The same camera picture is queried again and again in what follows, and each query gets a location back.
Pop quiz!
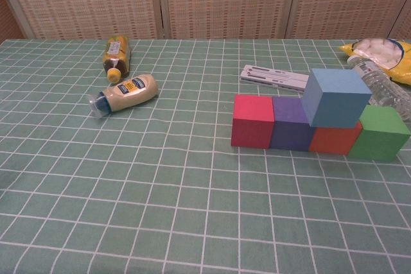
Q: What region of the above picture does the purple cube block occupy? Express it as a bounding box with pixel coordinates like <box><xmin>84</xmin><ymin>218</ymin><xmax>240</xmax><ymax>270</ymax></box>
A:
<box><xmin>269</xmin><ymin>96</ymin><xmax>317</xmax><ymax>152</ymax></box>

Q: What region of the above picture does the light blue block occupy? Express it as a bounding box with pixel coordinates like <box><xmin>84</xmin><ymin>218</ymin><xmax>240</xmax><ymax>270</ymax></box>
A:
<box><xmin>301</xmin><ymin>67</ymin><xmax>372</xmax><ymax>129</ymax></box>

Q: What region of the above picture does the orange cube block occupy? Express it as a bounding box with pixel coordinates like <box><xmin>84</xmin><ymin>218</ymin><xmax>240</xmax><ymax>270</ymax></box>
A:
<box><xmin>308</xmin><ymin>119</ymin><xmax>363</xmax><ymax>155</ymax></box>

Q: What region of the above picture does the green cube block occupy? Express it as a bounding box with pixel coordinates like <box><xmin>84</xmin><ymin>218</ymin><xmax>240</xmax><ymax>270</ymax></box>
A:
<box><xmin>348</xmin><ymin>104</ymin><xmax>411</xmax><ymax>163</ymax></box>

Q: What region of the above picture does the red cube block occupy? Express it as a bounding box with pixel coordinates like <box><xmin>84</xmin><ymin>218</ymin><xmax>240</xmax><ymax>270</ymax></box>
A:
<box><xmin>231</xmin><ymin>93</ymin><xmax>275</xmax><ymax>150</ymax></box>

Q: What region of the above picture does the mayonnaise squeeze bottle blue cap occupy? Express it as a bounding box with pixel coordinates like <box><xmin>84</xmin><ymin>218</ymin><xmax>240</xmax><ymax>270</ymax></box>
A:
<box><xmin>88</xmin><ymin>73</ymin><xmax>160</xmax><ymax>120</ymax></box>

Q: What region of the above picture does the white folding laptop stand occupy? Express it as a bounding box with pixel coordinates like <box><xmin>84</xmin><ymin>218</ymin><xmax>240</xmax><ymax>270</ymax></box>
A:
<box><xmin>239</xmin><ymin>64</ymin><xmax>311</xmax><ymax>92</ymax></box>

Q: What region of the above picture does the green checked tablecloth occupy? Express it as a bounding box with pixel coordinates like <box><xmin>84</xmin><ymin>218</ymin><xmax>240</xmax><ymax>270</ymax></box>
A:
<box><xmin>0</xmin><ymin>39</ymin><xmax>411</xmax><ymax>274</ymax></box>

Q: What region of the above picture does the tea bottle yellow cap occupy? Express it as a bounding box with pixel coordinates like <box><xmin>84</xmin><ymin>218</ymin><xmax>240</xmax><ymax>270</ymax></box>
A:
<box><xmin>101</xmin><ymin>35</ymin><xmax>132</xmax><ymax>83</ymax></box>

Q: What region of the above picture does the beige woven screen panel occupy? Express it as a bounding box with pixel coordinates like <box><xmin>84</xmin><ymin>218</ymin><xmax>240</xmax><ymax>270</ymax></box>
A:
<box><xmin>284</xmin><ymin>0</ymin><xmax>411</xmax><ymax>40</ymax></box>
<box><xmin>387</xmin><ymin>0</ymin><xmax>411</xmax><ymax>40</ymax></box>
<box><xmin>155</xmin><ymin>0</ymin><xmax>301</xmax><ymax>40</ymax></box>
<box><xmin>0</xmin><ymin>0</ymin><xmax>163</xmax><ymax>40</ymax></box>

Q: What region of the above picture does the clear plastic water bottle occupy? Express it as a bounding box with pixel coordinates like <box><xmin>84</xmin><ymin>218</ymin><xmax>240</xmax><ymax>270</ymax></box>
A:
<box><xmin>345</xmin><ymin>55</ymin><xmax>411</xmax><ymax>123</ymax></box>

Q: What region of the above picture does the yellow snack bag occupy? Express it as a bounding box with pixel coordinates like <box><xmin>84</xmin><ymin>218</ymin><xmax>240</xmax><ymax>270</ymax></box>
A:
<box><xmin>339</xmin><ymin>37</ymin><xmax>411</xmax><ymax>87</ymax></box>

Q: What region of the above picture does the orange woven screen panel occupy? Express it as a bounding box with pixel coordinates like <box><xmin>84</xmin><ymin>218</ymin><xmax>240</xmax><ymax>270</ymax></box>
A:
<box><xmin>0</xmin><ymin>0</ymin><xmax>28</xmax><ymax>41</ymax></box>

